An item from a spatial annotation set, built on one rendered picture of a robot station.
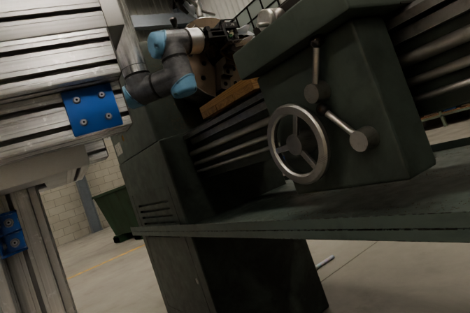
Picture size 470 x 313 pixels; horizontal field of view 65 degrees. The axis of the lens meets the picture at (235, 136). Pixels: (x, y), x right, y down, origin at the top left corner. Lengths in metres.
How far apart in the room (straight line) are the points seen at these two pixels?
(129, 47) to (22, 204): 0.50
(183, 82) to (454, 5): 0.66
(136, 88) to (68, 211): 10.14
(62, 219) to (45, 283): 10.21
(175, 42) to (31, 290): 0.68
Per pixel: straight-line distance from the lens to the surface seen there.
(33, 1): 0.77
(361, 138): 0.61
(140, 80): 1.09
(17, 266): 0.93
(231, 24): 1.16
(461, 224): 0.56
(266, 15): 0.74
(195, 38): 1.10
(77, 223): 11.18
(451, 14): 0.67
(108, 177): 11.43
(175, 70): 1.04
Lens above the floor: 0.72
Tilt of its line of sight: 3 degrees up
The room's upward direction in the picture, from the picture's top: 19 degrees counter-clockwise
